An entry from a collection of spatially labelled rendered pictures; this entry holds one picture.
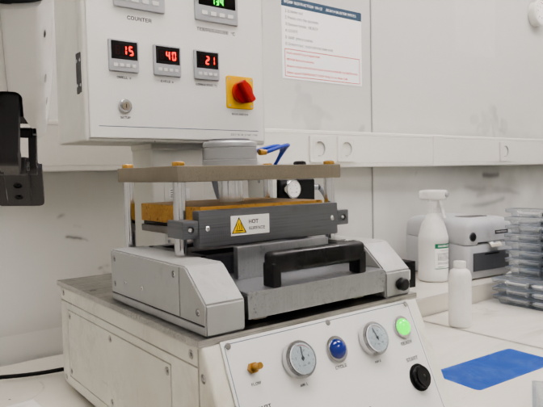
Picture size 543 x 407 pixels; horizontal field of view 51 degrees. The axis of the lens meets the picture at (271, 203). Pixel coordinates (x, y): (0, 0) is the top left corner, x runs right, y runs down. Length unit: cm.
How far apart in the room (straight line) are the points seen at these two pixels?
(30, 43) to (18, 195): 12
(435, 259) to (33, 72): 135
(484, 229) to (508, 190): 68
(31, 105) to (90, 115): 49
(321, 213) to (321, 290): 15
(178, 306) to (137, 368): 14
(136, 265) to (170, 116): 29
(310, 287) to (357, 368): 11
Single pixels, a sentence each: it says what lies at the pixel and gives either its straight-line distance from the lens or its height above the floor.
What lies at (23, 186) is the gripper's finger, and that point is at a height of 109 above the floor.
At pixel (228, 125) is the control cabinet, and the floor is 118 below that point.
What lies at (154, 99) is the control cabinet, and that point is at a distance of 93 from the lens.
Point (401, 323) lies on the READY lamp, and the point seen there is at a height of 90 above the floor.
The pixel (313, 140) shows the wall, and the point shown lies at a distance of 150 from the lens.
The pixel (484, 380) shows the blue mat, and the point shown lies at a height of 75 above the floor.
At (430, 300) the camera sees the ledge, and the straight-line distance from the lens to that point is 144.
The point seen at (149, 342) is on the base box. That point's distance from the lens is 72.
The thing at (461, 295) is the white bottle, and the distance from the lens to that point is 133.
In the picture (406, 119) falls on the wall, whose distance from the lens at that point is 186.
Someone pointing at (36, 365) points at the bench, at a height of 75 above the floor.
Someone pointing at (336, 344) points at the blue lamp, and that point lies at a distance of 69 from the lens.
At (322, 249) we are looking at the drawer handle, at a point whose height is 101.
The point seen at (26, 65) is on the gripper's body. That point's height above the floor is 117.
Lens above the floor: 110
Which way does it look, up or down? 3 degrees down
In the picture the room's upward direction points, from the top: 1 degrees counter-clockwise
